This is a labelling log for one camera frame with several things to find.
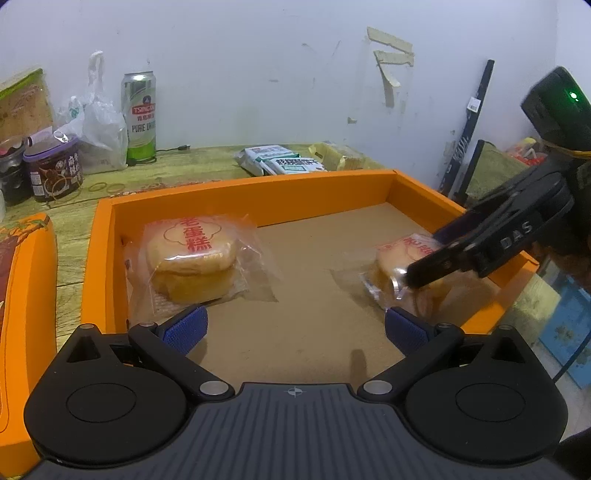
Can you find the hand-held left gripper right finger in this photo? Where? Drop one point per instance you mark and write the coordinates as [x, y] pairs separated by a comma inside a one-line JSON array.
[[406, 331]]

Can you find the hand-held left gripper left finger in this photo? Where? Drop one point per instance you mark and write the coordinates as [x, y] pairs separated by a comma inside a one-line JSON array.
[[184, 328]]

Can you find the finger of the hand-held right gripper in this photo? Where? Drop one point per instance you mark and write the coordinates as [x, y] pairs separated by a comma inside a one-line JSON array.
[[459, 228], [438, 267]]

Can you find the round cake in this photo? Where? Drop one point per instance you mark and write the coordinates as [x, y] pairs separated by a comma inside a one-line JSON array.
[[189, 258], [392, 263]]

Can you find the orange cardboard box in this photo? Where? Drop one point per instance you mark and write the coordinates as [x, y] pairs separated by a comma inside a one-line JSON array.
[[314, 277]]

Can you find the orange printed box lid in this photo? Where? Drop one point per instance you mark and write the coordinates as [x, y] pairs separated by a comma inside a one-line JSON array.
[[27, 300]]

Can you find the white green biscuit packet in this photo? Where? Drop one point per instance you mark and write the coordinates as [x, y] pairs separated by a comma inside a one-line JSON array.
[[254, 159], [300, 165]]

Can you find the black-framed patterned board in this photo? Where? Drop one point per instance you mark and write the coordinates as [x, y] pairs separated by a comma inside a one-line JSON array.
[[498, 170]]

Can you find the red plastic packaging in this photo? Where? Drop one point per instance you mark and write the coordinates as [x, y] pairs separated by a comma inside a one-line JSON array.
[[526, 152]]

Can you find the yellow rubber band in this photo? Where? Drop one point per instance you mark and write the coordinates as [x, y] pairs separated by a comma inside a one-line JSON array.
[[568, 150], [98, 188], [116, 188]]

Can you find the blue box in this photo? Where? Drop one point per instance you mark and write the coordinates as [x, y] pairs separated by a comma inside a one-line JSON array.
[[572, 314]]

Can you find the black long bar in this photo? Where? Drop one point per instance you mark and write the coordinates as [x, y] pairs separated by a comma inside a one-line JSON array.
[[471, 120]]

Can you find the clear-wrapped cracker pack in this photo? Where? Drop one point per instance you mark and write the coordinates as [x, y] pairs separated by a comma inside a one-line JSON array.
[[339, 154]]

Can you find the beige tape strip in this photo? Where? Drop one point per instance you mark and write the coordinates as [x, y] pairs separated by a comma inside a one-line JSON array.
[[390, 39], [395, 57], [390, 85]]

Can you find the purple-lid jar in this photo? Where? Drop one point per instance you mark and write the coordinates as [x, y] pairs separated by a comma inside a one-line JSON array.
[[53, 170]]

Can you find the clear plastic bag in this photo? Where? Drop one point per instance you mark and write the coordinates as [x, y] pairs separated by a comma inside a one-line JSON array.
[[101, 134]]

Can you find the green and silver beer can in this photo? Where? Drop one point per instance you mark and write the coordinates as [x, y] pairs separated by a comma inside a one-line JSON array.
[[138, 120]]

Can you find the dark glass jar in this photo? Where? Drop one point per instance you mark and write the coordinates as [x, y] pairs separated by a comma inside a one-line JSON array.
[[11, 175]]

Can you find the brown snack bag green top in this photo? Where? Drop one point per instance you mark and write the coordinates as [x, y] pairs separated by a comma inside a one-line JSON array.
[[25, 101]]

